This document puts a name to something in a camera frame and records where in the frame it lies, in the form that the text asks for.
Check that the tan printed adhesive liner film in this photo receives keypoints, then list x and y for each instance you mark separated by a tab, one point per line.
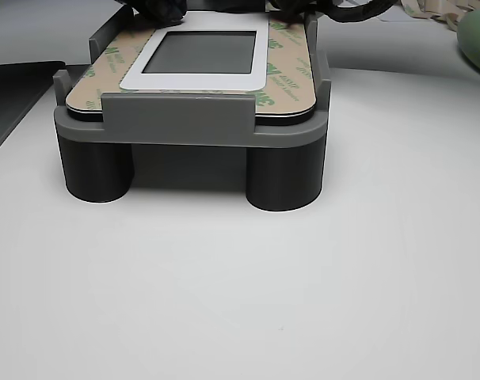
291	71

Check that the grey plastic fixture holder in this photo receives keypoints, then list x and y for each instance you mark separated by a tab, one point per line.
176	118

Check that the pile of peeled film strips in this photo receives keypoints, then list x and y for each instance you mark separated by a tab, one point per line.
412	8

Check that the white bezel display panel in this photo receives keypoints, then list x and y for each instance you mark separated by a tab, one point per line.
192	81

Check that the green rounded object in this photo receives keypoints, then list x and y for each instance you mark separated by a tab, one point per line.
477	39

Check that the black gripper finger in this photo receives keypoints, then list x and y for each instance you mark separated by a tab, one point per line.
161	12

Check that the dark grey flat tray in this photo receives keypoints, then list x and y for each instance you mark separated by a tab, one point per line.
14	99

